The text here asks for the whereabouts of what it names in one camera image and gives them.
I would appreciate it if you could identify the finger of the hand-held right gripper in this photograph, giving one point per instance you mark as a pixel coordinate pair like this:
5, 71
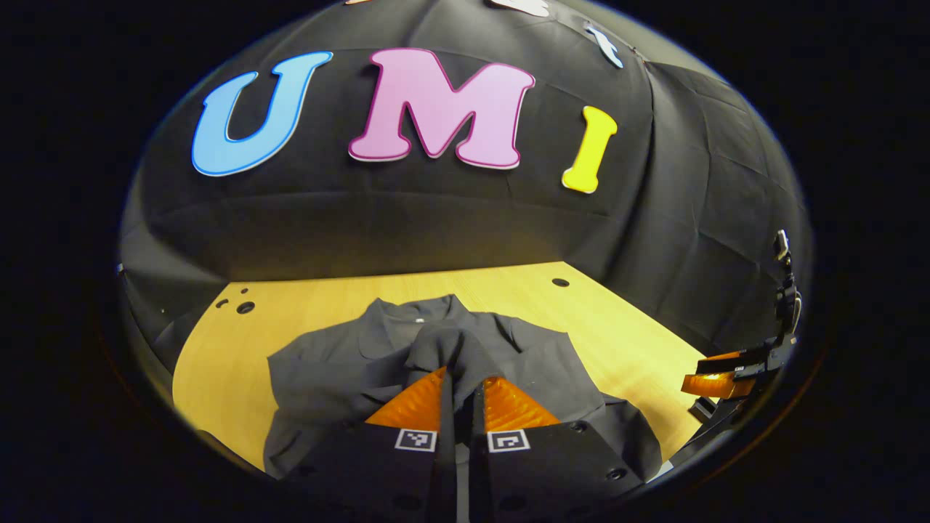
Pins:
716, 385
726, 357

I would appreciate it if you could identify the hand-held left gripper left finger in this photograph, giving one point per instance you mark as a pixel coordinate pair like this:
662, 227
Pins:
445, 465

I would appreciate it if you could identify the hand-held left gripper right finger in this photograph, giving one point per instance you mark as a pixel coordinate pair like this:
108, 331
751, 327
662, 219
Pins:
477, 465

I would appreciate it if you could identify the dark grey polo shirt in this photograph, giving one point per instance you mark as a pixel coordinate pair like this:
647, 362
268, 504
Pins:
349, 370

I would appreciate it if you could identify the black backdrop cloth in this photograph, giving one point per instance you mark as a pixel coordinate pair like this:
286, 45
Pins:
436, 218

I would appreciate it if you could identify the black table edge bracket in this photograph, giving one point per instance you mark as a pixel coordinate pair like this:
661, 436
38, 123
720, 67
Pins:
702, 408

